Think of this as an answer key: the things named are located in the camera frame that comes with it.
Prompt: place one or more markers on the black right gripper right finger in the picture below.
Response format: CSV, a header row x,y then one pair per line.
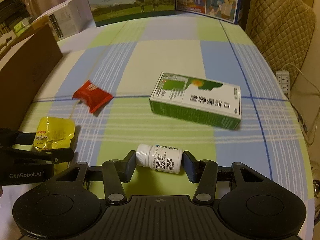
x,y
238,202

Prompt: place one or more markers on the beige quilted chair cover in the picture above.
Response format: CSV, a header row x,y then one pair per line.
x,y
282,31

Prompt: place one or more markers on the red snack packet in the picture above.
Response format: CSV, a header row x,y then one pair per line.
x,y
93,96

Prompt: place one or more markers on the green white spray medicine box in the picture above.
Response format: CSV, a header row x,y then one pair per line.
x,y
203,101

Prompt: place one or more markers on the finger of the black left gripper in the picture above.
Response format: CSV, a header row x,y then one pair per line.
x,y
10,138
56,156

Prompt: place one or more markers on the white medicine bottle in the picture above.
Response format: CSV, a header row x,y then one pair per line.
x,y
159,158

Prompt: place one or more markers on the green tissue packs stack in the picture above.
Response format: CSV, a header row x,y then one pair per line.
x,y
21,27

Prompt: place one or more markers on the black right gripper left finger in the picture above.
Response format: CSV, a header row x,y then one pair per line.
x,y
72,202

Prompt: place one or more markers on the white appliance box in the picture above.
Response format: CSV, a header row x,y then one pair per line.
x,y
65,19

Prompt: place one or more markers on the yellow snack packet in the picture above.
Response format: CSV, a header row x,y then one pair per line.
x,y
54,133

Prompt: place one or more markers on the brown cardboard shoe box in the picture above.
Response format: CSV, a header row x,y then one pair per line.
x,y
24,73

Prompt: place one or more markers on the white power strip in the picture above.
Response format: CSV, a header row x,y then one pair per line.
x,y
283,78

